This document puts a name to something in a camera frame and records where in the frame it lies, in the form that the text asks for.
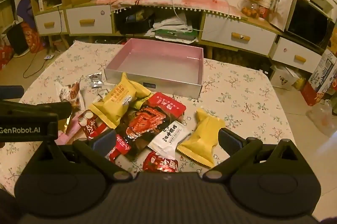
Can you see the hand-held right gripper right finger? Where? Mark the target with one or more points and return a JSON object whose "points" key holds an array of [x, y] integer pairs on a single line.
{"points": [[227, 140]]}

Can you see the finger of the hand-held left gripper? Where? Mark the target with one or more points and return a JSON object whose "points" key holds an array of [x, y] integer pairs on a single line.
{"points": [[10, 91], [52, 109]]}

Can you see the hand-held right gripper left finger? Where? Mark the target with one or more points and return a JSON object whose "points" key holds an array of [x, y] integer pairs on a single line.
{"points": [[105, 139]]}

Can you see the gold foil snack packet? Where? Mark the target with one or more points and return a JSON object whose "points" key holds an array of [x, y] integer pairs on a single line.
{"points": [[66, 120]]}

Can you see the small red candy packet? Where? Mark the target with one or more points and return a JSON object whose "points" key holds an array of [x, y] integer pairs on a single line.
{"points": [[160, 163], [121, 146]]}

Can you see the red white candy packet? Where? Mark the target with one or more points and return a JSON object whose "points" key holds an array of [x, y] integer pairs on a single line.
{"points": [[90, 125]]}

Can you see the plain yellow snack packet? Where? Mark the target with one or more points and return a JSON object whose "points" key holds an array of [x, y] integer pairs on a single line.
{"points": [[202, 139]]}

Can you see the white pecan snack packet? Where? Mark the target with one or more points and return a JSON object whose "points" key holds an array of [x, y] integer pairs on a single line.
{"points": [[71, 92]]}

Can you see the pink snack packet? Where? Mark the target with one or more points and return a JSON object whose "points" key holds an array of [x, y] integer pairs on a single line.
{"points": [[72, 129]]}

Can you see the yellow snack packet with print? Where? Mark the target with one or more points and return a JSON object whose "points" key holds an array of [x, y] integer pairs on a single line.
{"points": [[118, 105]]}

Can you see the red chicken wing snack packet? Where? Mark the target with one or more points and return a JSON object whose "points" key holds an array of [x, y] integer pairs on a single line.
{"points": [[144, 126]]}

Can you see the white brown striped snack packet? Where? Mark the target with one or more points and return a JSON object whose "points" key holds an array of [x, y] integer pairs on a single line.
{"points": [[104, 93]]}

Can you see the yellow green snack packet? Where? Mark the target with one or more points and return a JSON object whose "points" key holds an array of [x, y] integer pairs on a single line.
{"points": [[140, 103]]}

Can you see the small silver snack packet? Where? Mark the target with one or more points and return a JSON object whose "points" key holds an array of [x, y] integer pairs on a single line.
{"points": [[95, 79]]}

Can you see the white snack packet black print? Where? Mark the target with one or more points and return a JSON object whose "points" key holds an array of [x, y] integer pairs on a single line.
{"points": [[168, 139]]}

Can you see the pink box with silver sides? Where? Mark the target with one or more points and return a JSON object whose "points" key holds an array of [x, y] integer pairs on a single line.
{"points": [[158, 60]]}

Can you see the small white floor device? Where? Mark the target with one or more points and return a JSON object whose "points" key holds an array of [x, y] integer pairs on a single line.
{"points": [[49, 57]]}

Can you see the black bag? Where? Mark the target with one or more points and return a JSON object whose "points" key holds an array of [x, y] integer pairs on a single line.
{"points": [[17, 38]]}

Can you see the orange patterned bag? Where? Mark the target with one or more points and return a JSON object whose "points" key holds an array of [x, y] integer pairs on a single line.
{"points": [[34, 37]]}

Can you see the white cardboard box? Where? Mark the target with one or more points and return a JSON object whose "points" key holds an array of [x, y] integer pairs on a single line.
{"points": [[283, 79]]}

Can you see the red box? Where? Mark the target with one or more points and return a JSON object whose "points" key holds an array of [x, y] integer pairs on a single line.
{"points": [[313, 93]]}

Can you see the clear plastic bag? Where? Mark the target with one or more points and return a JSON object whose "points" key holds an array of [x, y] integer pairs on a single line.
{"points": [[323, 118]]}

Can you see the printed cardboard box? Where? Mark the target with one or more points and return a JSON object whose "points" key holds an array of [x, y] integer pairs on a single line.
{"points": [[323, 71]]}

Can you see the stack of papers and bags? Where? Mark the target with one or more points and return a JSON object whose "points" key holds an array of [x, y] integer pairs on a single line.
{"points": [[171, 26]]}

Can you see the pile of small oranges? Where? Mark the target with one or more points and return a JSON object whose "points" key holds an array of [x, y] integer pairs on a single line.
{"points": [[250, 12]]}

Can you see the red white cup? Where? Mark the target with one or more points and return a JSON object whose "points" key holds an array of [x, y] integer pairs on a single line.
{"points": [[264, 13]]}

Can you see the pink fringed cabinet cloth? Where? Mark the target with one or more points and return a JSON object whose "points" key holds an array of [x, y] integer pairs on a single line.
{"points": [[200, 0]]}

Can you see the black microwave oven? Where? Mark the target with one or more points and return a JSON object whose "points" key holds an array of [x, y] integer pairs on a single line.
{"points": [[308, 21]]}

